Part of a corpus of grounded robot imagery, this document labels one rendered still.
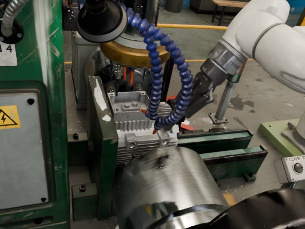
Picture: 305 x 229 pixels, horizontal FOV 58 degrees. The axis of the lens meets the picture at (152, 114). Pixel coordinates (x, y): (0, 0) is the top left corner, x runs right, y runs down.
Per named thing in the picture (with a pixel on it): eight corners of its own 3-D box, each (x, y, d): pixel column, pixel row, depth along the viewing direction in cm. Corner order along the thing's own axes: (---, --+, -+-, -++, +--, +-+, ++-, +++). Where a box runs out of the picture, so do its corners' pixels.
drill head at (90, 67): (91, 134, 100) (93, 73, 85) (80, 77, 130) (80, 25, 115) (155, 129, 108) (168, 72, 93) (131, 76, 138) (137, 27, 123)
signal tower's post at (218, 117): (214, 123, 137) (243, 44, 112) (207, 113, 143) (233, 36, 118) (228, 122, 139) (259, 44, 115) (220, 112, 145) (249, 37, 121)
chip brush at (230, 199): (185, 211, 93) (186, 209, 93) (181, 198, 97) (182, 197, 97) (238, 205, 99) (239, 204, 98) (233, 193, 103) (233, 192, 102)
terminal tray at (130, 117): (112, 133, 78) (114, 113, 74) (105, 111, 86) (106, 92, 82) (151, 130, 82) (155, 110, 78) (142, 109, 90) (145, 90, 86)
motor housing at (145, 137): (111, 180, 84) (116, 133, 73) (100, 138, 98) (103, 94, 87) (171, 171, 91) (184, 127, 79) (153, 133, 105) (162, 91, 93)
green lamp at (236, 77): (230, 82, 124) (233, 73, 122) (223, 76, 129) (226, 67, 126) (241, 82, 126) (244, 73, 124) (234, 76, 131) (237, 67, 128)
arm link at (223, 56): (233, 47, 66) (216, 67, 68) (253, 65, 71) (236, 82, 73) (215, 33, 73) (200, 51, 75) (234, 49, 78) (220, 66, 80)
